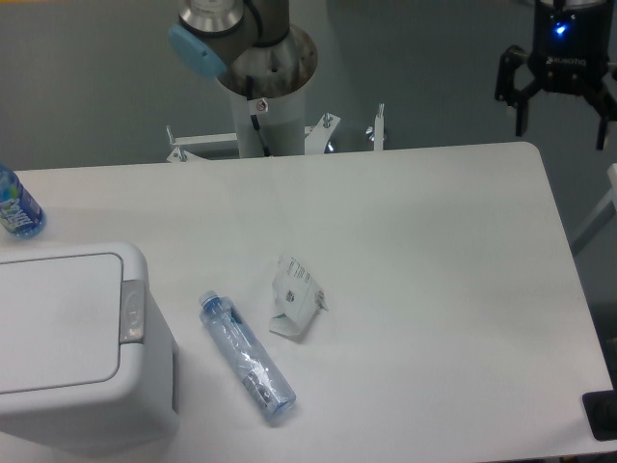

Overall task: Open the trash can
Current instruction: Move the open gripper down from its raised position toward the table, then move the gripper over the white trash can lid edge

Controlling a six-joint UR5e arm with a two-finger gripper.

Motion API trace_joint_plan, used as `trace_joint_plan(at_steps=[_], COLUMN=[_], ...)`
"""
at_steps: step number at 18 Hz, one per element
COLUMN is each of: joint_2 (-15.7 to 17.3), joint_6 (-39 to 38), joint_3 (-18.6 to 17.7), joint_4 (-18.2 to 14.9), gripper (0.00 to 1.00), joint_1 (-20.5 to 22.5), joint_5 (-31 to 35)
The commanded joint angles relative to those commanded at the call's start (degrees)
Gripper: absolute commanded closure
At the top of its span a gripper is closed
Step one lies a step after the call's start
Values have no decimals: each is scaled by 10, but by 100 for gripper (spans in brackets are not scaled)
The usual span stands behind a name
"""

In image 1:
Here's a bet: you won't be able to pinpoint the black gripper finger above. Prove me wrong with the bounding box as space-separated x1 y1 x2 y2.
495 45 546 137
579 77 616 150

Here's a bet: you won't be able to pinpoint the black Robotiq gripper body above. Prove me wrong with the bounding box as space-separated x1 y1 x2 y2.
527 1 613 94

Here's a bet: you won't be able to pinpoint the white push-button trash can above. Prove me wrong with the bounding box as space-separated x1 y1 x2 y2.
1 242 179 451

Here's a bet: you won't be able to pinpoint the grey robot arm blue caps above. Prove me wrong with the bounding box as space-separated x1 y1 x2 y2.
168 1 616 149

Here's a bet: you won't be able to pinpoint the crumpled white carton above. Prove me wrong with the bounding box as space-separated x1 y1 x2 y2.
269 252 329 339

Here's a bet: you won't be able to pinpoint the black clamp at table edge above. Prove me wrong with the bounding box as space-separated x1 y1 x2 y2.
582 390 616 442

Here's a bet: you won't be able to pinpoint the clear empty plastic bottle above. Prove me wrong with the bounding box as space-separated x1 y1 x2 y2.
199 290 297 426

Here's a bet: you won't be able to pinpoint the blue labelled water bottle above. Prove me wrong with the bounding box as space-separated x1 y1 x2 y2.
1 165 46 238

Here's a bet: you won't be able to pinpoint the white frame at right edge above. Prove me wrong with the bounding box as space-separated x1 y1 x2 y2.
570 163 616 257

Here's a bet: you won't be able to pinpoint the white clamp bracket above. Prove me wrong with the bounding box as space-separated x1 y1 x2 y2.
364 102 387 151

